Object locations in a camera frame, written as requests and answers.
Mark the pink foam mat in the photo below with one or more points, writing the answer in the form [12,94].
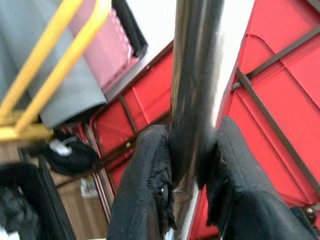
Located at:
[110,50]

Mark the yellow metal frame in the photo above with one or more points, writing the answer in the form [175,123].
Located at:
[57,65]

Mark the grey folded foam mat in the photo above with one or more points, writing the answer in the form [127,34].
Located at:
[75,95]

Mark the red table with black legs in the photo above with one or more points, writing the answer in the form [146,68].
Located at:
[287,112]

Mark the white tissue wad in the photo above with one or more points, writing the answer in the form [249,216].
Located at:
[60,147]

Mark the folded red plastic table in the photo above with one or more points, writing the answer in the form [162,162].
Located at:
[145,105]

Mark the black trash bag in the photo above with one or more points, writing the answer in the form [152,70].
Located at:
[75,160]

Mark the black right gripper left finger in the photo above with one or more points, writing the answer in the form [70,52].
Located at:
[140,200]

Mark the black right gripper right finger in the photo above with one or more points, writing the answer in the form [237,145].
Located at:
[245,200]

